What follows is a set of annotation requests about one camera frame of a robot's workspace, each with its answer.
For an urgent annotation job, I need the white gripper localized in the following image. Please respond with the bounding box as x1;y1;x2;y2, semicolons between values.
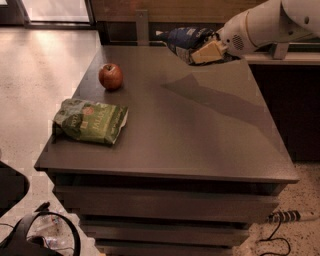
191;11;257;64

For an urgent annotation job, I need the blue chip bag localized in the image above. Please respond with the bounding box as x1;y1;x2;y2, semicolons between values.
155;26;234;66

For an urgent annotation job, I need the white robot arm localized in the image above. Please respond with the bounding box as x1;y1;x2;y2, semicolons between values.
191;0;320;64

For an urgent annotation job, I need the green jalapeno chip bag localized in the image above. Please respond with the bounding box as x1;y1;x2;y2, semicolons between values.
53;98;128;145

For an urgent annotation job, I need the red apple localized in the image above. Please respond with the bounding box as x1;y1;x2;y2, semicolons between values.
98;63;123;91

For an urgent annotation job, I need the white power strip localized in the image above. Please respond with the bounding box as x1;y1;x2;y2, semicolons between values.
266;209;320;224

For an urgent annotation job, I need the black chair edge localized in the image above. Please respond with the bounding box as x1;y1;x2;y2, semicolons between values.
0;161;30;217

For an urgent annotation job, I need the black headset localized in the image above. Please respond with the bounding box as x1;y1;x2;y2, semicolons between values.
0;202;81;256

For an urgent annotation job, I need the black power cable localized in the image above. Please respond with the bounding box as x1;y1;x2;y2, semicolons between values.
259;218;292;256

